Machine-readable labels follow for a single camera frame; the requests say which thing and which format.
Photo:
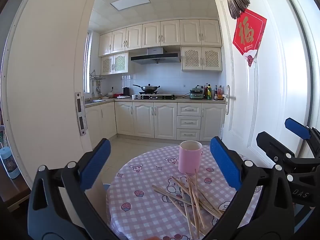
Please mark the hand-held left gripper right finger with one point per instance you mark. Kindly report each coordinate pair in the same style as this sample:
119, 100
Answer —
225, 165

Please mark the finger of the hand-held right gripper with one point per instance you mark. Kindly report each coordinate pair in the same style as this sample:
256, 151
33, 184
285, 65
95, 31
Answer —
297, 128
271, 143

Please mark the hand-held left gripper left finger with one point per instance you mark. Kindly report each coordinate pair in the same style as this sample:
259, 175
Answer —
96, 165

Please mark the pink cup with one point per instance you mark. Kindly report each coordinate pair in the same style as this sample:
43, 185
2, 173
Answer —
188, 160

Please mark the pile of wooden chopsticks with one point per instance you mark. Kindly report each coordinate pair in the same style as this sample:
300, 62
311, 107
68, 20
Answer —
193, 200

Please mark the white panelled door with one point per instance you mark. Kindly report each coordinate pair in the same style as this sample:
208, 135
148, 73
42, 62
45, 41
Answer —
270, 92

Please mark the metal strike plate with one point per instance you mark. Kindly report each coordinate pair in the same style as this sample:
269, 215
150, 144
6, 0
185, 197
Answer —
80, 115

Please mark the pink checked tablecloth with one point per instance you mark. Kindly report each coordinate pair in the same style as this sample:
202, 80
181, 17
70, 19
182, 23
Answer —
140, 210

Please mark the steel kitchen sink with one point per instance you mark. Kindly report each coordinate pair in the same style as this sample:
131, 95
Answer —
94, 101

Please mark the cream lower kitchen cabinets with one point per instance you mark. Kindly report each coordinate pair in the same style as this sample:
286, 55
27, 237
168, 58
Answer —
145, 120

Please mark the orange-red sauce bottle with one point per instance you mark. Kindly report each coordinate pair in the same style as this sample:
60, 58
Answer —
220, 93

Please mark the dark sauce bottle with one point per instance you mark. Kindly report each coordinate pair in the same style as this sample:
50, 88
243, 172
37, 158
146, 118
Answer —
215, 93

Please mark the yellow-green bottle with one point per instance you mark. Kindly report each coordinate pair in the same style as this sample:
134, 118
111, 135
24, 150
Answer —
209, 93

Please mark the red-brown sauce bottle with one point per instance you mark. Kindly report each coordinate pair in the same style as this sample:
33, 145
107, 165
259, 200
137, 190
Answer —
205, 92

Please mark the green countertop appliance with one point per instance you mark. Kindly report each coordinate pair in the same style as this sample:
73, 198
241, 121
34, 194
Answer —
196, 93

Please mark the hanging utensil rack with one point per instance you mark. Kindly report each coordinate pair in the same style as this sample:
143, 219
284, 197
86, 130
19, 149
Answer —
96, 80

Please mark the light blue water bottle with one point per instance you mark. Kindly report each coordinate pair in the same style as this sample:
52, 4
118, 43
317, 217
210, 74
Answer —
9, 162

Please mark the brown wooden cabinet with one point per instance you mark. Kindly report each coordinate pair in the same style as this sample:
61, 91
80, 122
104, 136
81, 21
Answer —
13, 192

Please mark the gas stove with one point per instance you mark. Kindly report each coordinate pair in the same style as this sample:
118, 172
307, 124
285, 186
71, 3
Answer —
156, 96

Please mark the black wok with lid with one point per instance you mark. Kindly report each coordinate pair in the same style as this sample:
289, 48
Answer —
149, 88

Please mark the white door jamb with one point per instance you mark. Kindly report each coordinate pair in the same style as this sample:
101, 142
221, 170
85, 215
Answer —
42, 80

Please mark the kitchen window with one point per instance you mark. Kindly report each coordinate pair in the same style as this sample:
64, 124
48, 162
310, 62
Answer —
86, 62

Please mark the red diamond door poster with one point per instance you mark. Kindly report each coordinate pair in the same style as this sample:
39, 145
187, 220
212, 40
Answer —
247, 33

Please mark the range hood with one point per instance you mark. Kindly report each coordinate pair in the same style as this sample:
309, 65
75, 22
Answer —
155, 57

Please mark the ceiling light panel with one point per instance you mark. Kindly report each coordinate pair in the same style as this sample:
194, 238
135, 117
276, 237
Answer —
130, 2

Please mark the cream upper wall cabinets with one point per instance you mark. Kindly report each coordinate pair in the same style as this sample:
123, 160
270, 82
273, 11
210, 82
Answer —
162, 33

